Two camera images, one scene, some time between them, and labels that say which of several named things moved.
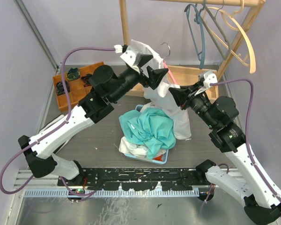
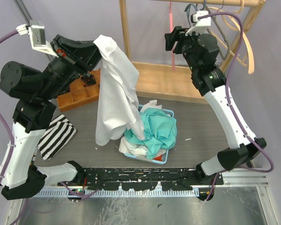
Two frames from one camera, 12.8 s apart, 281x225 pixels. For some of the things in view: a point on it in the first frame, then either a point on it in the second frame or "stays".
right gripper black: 181,98 → 179,35
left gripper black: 155,75 → 82,55
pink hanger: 166,64 → 171,26
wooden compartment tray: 78,91 stays
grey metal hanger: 229,53 → 223,35
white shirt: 160,97 → 117,108
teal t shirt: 151,128 stays
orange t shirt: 158,158 stays
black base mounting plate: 170,179 stays
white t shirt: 136,149 stays
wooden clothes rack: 193,78 stays
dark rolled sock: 85,79 stays
